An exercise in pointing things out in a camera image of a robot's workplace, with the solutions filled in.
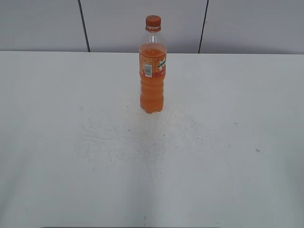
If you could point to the orange bottle cap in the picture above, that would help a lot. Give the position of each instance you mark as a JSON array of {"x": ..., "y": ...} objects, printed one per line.
[{"x": 153, "y": 21}]

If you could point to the orange soda plastic bottle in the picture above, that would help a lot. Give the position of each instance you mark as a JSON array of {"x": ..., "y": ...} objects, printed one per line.
[{"x": 152, "y": 70}]

